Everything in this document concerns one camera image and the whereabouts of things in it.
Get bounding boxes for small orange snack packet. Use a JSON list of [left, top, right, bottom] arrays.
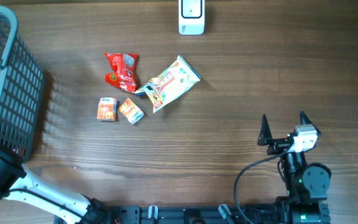
[[119, 98, 144, 124]]

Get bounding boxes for black cable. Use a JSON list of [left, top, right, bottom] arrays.
[[0, 188, 90, 223], [233, 143, 294, 224]]

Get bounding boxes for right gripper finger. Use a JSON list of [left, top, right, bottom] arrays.
[[300, 111, 321, 136], [257, 114, 273, 146]]

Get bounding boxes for red crinkled snack packet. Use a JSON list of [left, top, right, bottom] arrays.
[[104, 52, 139, 93]]

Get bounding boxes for yellow snack bag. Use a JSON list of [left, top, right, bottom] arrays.
[[135, 54, 201, 113]]

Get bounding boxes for white barcode scanner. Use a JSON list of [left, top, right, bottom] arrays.
[[178, 0, 205, 35]]

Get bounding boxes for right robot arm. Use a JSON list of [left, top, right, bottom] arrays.
[[257, 112, 331, 224]]

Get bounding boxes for left black cable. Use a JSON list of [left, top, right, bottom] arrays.
[[0, 188, 90, 223]]

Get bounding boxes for grey plastic shopping basket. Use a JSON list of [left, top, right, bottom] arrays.
[[0, 6, 45, 161]]

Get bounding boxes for orange juice carton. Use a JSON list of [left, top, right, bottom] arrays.
[[97, 97, 117, 121]]

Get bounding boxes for right black cable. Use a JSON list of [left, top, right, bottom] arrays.
[[233, 143, 294, 224]]

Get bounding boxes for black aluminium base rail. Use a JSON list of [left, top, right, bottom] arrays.
[[53, 203, 332, 224]]

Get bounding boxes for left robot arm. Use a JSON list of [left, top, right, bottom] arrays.
[[0, 127, 112, 223]]

